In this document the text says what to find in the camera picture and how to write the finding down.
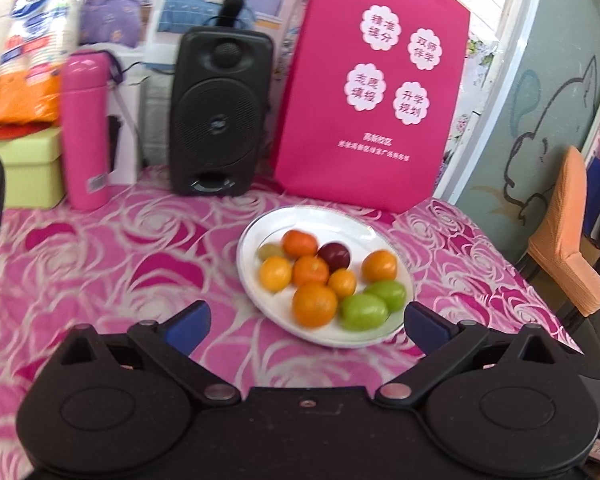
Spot light green box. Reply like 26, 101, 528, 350
0, 125, 65, 209

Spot orange fabric chair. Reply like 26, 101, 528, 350
527, 146, 600, 318

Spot white round plate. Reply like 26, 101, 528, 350
236, 205, 403, 349

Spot pink tote bag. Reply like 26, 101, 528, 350
273, 0, 469, 212

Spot large orange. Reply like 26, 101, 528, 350
291, 283, 338, 328

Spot small green-brown fruit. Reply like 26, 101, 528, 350
257, 243, 286, 261

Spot black speaker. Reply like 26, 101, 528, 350
168, 0, 274, 196

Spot small orange front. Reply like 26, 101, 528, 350
327, 268, 358, 300

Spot white box behind thermos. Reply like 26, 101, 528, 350
107, 76, 148, 185

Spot round green apple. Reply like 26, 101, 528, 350
364, 280, 407, 313

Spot pink thermos bottle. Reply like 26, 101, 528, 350
60, 50, 110, 211

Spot tangerine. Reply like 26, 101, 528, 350
291, 256, 330, 286
280, 230, 318, 259

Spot small yellow orange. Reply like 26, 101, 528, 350
259, 256, 292, 294

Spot dark red plum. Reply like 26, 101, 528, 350
317, 242, 351, 273

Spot big orange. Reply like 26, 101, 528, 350
361, 249, 398, 284

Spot black cable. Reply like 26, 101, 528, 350
107, 52, 176, 172

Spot oval green fruit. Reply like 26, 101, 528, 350
339, 292, 390, 332

